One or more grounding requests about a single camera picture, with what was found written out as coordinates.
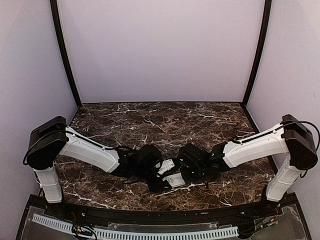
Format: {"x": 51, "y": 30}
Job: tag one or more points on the white remote control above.
{"x": 175, "y": 180}

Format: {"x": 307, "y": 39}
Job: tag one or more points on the right black frame post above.
{"x": 258, "y": 52}

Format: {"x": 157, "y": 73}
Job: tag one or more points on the black front rail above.
{"x": 239, "y": 214}

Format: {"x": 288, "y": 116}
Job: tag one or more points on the left black frame post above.
{"x": 63, "y": 52}

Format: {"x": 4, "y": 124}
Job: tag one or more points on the white slotted cable duct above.
{"x": 121, "y": 231}

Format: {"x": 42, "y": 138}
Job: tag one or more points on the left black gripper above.
{"x": 157, "y": 186}

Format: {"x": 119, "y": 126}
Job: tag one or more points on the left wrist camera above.
{"x": 167, "y": 167}

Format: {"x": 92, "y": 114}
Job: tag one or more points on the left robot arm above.
{"x": 55, "y": 138}

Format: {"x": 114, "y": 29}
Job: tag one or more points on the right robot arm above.
{"x": 290, "y": 137}

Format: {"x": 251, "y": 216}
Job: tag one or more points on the black frame post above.
{"x": 258, "y": 52}
{"x": 63, "y": 52}

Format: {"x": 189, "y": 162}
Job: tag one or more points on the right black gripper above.
{"x": 188, "y": 179}

